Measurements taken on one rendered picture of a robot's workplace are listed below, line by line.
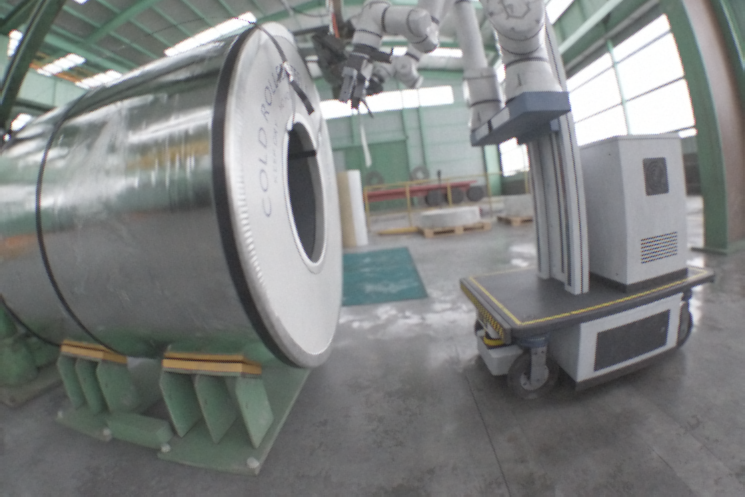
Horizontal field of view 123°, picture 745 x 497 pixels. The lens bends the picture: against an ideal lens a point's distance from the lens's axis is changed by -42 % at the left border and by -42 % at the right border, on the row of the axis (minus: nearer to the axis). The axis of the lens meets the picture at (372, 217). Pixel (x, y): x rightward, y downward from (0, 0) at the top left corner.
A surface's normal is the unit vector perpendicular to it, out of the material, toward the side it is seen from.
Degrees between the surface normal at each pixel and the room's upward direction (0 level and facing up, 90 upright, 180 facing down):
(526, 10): 98
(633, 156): 90
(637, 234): 90
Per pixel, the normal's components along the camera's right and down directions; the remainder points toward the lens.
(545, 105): -0.04, 0.04
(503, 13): -0.48, 0.26
